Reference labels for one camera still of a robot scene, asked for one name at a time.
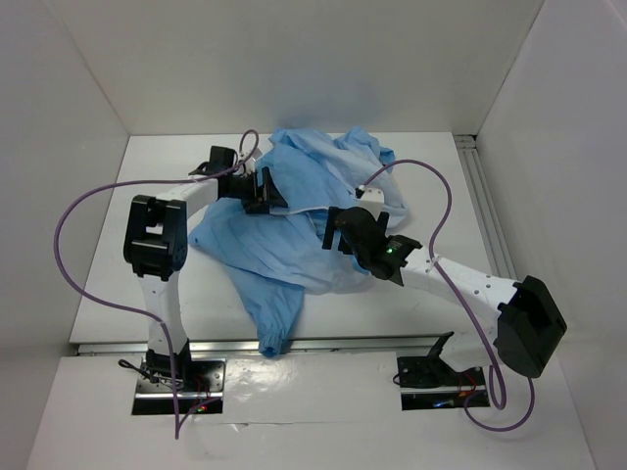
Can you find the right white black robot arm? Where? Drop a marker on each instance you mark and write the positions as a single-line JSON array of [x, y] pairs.
[[524, 323]]

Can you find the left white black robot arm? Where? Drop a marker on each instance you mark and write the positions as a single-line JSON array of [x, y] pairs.
[[156, 244]]

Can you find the aluminium frame rail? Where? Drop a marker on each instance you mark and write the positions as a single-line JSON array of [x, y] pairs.
[[485, 209], [338, 344]]

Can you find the light blue zip jacket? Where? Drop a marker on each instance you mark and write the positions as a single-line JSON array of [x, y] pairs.
[[274, 259]]

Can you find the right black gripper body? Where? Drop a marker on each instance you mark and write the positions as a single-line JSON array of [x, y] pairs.
[[382, 220]]

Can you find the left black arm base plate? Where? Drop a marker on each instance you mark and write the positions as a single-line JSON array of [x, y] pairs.
[[205, 379]]

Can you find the right aluminium frame rail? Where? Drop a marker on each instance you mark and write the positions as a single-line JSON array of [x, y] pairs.
[[485, 209]]

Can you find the front aluminium frame rail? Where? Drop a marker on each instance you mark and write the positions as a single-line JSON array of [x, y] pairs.
[[338, 344]]

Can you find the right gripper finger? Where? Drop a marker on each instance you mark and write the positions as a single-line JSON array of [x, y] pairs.
[[329, 232], [344, 247]]

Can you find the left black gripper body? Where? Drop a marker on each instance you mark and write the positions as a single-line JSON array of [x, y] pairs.
[[244, 189]]

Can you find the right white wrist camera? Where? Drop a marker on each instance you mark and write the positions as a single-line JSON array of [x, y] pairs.
[[371, 199]]

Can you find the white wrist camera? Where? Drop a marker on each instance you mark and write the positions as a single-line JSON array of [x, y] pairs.
[[371, 199], [248, 162]]

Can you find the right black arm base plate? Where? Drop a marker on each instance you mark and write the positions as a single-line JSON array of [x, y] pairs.
[[422, 372]]

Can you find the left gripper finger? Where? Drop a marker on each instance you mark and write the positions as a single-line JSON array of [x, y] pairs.
[[264, 179], [263, 202]]

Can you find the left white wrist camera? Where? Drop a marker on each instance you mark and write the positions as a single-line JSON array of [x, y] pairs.
[[248, 162]]

